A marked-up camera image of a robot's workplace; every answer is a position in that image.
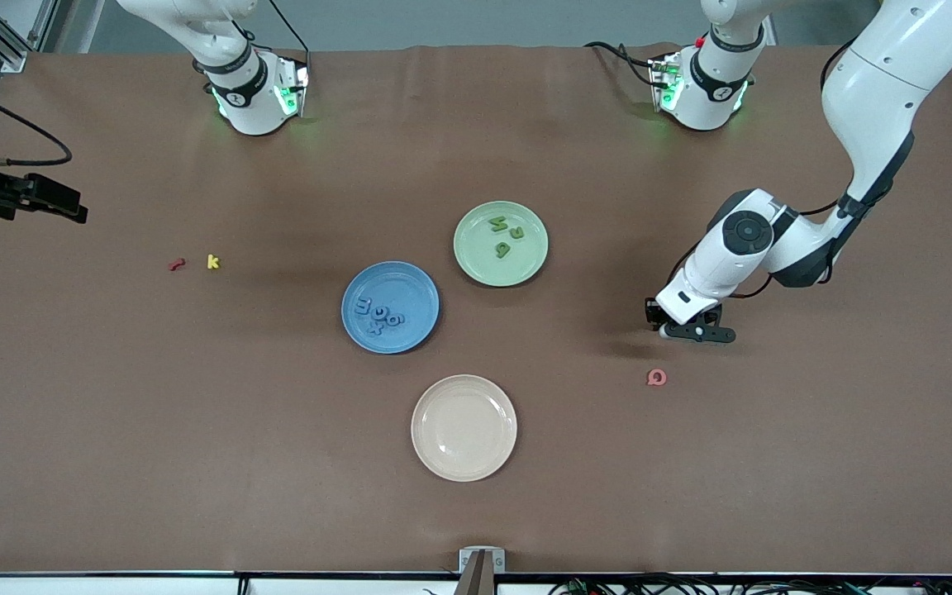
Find green plate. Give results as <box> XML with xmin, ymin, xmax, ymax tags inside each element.
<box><xmin>453</xmin><ymin>201</ymin><xmax>550</xmax><ymax>288</ymax></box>

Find beige plate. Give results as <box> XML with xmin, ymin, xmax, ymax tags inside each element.
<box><xmin>411</xmin><ymin>374</ymin><xmax>519</xmax><ymax>483</ymax></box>

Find white table edge rail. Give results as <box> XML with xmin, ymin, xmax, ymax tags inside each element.
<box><xmin>0</xmin><ymin>572</ymin><xmax>952</xmax><ymax>595</ymax></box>

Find aluminium frame profile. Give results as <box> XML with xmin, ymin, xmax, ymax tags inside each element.
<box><xmin>0</xmin><ymin>0</ymin><xmax>31</xmax><ymax>74</ymax></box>

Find black left base cable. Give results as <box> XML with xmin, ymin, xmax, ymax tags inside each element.
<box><xmin>583</xmin><ymin>40</ymin><xmax>663</xmax><ymax>90</ymax></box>

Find black right base cable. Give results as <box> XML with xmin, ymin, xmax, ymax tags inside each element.
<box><xmin>264</xmin><ymin>0</ymin><xmax>312</xmax><ymax>59</ymax></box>

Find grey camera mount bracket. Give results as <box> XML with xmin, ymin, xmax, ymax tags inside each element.
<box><xmin>456</xmin><ymin>547</ymin><xmax>507</xmax><ymax>595</ymax></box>

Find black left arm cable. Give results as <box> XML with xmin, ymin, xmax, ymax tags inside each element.
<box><xmin>666</xmin><ymin>37</ymin><xmax>865</xmax><ymax>302</ymax></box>

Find black base cable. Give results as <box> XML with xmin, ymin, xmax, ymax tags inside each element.
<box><xmin>264</xmin><ymin>0</ymin><xmax>312</xmax><ymax>59</ymax></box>
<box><xmin>583</xmin><ymin>40</ymin><xmax>663</xmax><ymax>90</ymax></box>

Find tangled black cables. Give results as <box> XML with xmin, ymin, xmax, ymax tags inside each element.
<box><xmin>549</xmin><ymin>572</ymin><xmax>952</xmax><ymax>595</ymax></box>

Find brown table cover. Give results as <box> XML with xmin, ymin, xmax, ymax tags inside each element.
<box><xmin>0</xmin><ymin>43</ymin><xmax>952</xmax><ymax>575</ymax></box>

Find blue plate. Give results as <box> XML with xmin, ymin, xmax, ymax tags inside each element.
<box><xmin>341</xmin><ymin>261</ymin><xmax>441</xmax><ymax>355</ymax></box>

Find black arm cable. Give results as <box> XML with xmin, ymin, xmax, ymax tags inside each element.
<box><xmin>666</xmin><ymin>37</ymin><xmax>865</xmax><ymax>302</ymax></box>
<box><xmin>0</xmin><ymin>74</ymin><xmax>74</xmax><ymax>166</ymax></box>

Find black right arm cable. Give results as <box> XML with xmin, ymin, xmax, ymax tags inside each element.
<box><xmin>0</xmin><ymin>74</ymin><xmax>74</xmax><ymax>166</ymax></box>

